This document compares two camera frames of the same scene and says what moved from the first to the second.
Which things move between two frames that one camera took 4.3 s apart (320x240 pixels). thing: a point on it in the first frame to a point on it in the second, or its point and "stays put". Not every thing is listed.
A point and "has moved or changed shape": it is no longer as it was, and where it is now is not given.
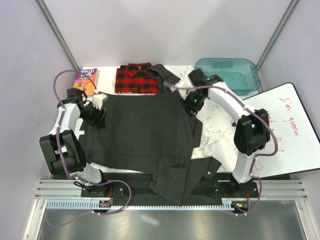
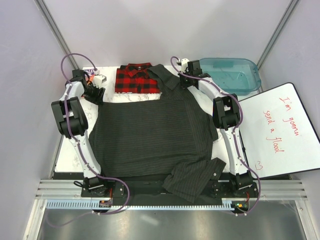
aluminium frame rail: x=71 y=189 stays put
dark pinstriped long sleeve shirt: x=152 y=133 has moved or changed shape
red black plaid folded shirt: x=135 y=78 stays put
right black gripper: x=194 y=110 to x=183 y=85
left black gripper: x=99 y=123 to x=97 y=99
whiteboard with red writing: x=297 y=147 stays put
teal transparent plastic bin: x=241 y=75 stays put
